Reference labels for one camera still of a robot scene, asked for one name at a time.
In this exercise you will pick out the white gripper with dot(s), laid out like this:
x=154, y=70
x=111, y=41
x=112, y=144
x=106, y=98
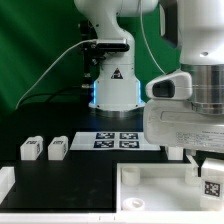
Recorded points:
x=175, y=124

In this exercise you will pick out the white square tabletop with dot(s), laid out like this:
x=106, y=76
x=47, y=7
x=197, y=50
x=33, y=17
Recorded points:
x=157, y=187

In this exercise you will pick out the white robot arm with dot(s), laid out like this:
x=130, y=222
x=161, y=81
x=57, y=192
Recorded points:
x=194, y=26

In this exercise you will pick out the white sheet with AprilTags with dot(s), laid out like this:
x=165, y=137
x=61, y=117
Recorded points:
x=112, y=141

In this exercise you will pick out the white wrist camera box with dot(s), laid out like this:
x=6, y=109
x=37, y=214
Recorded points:
x=173, y=86

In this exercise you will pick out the white left obstacle wall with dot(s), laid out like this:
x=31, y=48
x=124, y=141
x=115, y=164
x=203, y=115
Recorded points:
x=7, y=180

